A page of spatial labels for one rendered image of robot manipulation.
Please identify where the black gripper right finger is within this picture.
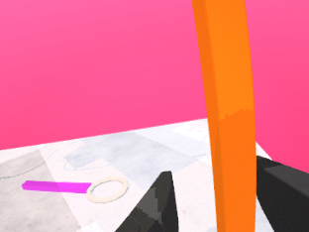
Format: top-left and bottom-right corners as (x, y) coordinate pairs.
(257, 156), (309, 232)

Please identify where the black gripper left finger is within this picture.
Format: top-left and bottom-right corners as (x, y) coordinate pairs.
(115, 172), (179, 232)

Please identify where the pink handle with cream ring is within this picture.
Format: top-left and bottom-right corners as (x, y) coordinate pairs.
(21, 175), (128, 203)

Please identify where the orange handle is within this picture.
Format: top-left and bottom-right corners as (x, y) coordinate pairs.
(191, 0), (257, 232)

